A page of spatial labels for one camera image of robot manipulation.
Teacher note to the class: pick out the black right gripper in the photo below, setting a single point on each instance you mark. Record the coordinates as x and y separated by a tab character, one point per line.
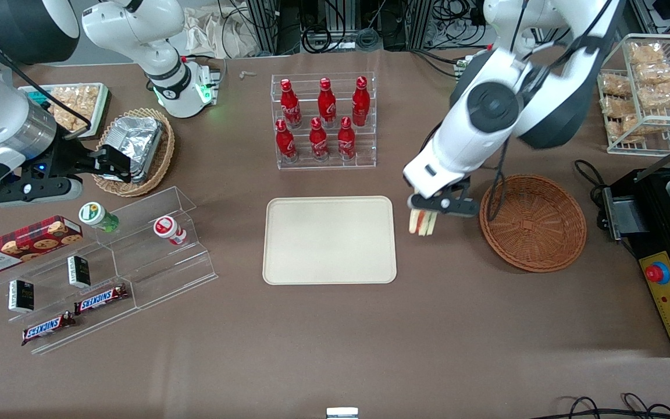
71	159

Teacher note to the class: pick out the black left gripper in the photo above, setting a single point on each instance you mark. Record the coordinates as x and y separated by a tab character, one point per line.
456	187

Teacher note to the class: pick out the sandwich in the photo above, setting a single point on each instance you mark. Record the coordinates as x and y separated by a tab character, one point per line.
422	224

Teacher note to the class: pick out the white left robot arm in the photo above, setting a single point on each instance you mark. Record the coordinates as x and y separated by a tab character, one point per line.
463	145

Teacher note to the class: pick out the light wicker basket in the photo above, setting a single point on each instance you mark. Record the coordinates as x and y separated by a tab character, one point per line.
160	157

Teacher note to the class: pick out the dark brown wicker basket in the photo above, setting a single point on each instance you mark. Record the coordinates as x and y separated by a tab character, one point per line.
533	224

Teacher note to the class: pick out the snack tray bin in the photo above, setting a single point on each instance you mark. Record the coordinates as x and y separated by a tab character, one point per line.
32	93

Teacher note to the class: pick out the cream rectangular tray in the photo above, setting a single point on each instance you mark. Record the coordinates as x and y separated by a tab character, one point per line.
329	241

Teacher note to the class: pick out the silver foil pack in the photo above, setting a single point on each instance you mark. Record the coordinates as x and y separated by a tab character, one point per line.
134	131
149	160

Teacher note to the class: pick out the green lid snack cup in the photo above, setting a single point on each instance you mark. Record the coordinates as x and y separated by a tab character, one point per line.
93	214

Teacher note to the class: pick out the clear cracker snack pack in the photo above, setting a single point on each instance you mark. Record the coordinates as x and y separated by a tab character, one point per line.
658	73
76	99
615	84
663	95
619	106
646	52

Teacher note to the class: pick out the red lid snack cup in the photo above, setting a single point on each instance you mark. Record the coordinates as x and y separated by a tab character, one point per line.
166	228

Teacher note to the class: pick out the clear acrylic bottle rack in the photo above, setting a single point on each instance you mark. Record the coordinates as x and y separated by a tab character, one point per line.
364	145

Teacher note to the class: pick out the small black snack box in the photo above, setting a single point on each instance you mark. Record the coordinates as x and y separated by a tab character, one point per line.
21	295
79	271

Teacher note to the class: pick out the clear acrylic stepped display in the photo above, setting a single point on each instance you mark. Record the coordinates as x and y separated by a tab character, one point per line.
154	273

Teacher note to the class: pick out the red tartan cookie box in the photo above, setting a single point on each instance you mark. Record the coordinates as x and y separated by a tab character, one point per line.
27	244

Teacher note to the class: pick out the red Coca-Cola bottle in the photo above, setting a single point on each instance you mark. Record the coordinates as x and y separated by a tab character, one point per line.
284	142
290	105
346	138
327	103
318	139
360	102

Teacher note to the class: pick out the white power strip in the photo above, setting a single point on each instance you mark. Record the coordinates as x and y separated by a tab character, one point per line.
466	61

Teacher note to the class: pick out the Snickers chocolate bar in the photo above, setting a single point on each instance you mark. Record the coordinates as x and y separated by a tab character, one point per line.
101	298
49	327

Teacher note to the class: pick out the small white clip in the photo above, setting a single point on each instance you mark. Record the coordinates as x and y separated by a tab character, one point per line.
247	74

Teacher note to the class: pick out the white plastic bag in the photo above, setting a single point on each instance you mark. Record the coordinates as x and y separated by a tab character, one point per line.
218	32

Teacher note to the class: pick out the black control box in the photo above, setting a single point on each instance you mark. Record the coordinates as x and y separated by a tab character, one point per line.
655	233

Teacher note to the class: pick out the red emergency stop button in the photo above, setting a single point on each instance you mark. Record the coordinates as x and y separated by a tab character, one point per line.
658	272

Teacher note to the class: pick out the white block at table edge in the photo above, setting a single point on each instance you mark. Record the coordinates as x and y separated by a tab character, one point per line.
342	413

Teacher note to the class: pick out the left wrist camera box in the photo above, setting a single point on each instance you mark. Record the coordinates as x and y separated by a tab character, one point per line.
448	205

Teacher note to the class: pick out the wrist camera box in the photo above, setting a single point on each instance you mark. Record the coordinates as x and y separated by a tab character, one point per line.
448	205
32	192

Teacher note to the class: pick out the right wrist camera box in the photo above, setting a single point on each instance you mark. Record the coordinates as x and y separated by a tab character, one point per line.
32	192

